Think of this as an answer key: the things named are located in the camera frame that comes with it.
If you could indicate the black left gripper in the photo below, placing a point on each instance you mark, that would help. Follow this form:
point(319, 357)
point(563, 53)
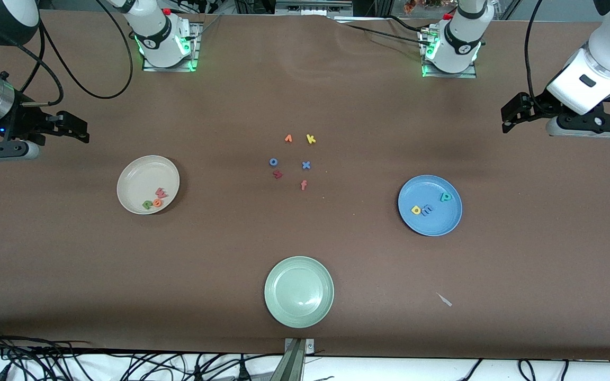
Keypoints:
point(539, 103)

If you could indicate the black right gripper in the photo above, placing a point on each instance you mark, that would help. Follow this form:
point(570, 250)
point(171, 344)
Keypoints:
point(25, 123)

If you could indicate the red foam letter w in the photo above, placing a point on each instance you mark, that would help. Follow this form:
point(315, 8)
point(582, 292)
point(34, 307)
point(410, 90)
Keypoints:
point(161, 192)

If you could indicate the teal foam letter b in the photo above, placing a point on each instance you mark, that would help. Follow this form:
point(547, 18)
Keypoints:
point(445, 197)

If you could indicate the blue foam letter m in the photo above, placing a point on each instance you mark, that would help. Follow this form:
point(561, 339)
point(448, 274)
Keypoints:
point(427, 210)

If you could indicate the yellow foam letter d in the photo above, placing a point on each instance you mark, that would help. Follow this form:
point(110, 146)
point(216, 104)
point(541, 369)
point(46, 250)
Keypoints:
point(416, 210)

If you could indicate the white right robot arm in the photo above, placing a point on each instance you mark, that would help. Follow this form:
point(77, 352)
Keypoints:
point(157, 37)

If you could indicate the beige round plate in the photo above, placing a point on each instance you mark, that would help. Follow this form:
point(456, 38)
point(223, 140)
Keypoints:
point(141, 180)

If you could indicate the blue round plate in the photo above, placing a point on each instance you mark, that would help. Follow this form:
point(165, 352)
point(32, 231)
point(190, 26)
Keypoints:
point(432, 225)

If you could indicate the small orange object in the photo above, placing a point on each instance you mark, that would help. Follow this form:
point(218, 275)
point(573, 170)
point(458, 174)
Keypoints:
point(410, 5)

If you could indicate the brown table cover sheet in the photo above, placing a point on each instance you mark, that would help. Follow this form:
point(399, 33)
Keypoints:
point(204, 264)

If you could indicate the small white paper scrap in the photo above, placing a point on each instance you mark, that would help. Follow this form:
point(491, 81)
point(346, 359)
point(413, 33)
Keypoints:
point(444, 299)

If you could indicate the yellow foam letter k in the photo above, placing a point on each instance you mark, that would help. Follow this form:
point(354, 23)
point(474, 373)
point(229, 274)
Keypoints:
point(311, 139)

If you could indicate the pale green round plate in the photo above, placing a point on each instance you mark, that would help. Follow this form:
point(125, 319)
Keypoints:
point(299, 292)

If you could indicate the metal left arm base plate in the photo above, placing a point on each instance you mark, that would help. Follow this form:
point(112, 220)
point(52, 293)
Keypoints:
point(448, 75)

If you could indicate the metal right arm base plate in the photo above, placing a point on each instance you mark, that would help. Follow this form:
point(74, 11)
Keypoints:
point(167, 69)

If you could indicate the aluminium frame beam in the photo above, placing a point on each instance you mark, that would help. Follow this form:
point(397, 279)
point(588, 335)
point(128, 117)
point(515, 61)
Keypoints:
point(313, 8)

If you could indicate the grey metal mounting post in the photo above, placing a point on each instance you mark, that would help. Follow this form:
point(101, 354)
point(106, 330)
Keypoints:
point(297, 346)

